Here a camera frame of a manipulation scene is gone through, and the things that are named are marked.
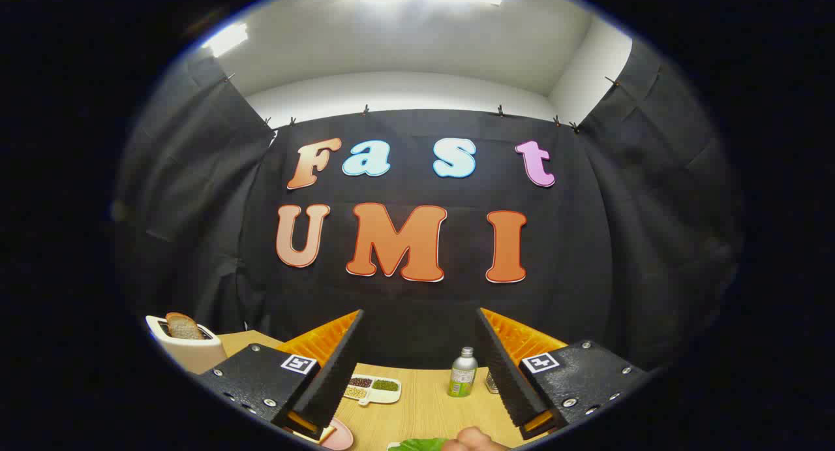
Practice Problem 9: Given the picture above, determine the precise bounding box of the white toaster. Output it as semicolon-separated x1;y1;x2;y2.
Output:
145;314;229;375

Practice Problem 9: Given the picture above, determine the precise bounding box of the black backdrop cloth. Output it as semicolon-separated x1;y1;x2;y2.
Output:
111;37;744;373

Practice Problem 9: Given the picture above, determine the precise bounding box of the silver bottle with green label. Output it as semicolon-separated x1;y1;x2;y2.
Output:
448;347;479;398

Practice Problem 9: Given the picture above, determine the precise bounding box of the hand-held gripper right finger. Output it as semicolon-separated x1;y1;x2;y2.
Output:
475;307;653;441

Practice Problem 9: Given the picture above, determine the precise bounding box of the toasted bread slice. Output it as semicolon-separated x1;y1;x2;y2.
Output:
165;312;206;341

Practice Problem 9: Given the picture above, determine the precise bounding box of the pink plate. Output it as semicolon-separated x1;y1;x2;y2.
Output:
320;417;354;451

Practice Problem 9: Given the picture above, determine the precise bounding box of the green lettuce leaf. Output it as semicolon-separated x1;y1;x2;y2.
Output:
388;438;451;451

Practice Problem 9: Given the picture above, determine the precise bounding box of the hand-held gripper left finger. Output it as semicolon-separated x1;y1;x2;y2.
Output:
196;309;366;442

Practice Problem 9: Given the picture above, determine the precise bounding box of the white divided dish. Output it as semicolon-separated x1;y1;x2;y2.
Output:
342;375;402;407

